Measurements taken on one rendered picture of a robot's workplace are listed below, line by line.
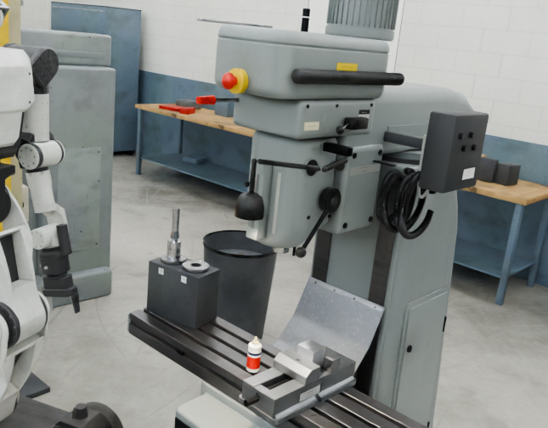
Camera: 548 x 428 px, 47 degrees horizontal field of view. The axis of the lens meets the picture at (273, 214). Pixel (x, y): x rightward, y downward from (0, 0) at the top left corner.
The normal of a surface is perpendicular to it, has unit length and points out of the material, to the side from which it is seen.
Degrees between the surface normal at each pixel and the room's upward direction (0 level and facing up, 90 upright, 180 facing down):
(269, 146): 90
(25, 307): 66
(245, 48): 90
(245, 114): 90
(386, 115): 90
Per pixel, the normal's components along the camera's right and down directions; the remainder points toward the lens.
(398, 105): 0.73, 0.25
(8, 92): 0.93, 0.19
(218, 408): 0.10, -0.96
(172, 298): -0.54, 0.18
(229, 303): -0.18, 0.31
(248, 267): 0.26, 0.35
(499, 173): -0.78, 0.10
